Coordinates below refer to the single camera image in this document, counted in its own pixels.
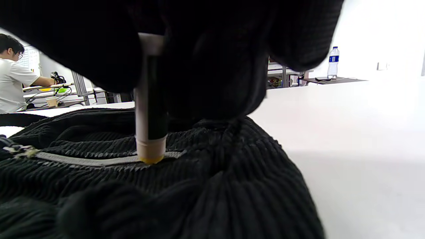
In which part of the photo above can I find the aluminium post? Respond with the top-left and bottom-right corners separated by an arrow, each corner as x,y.
71,71 -> 90,106

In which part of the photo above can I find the clear water bottle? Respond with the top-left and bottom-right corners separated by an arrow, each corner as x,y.
327,46 -> 340,79

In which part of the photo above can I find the white metal shelf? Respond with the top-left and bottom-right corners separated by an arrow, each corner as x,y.
267,58 -> 314,89

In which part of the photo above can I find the white green lubricant stick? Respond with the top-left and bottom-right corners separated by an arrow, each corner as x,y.
134,33 -> 168,165

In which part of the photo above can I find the person's right hand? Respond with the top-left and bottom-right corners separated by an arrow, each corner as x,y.
0,0 -> 344,121

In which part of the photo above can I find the black corduroy backpack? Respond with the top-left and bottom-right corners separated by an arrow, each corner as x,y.
0,108 -> 326,239

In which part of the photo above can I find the brown side table top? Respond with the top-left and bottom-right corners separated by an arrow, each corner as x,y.
300,77 -> 367,85

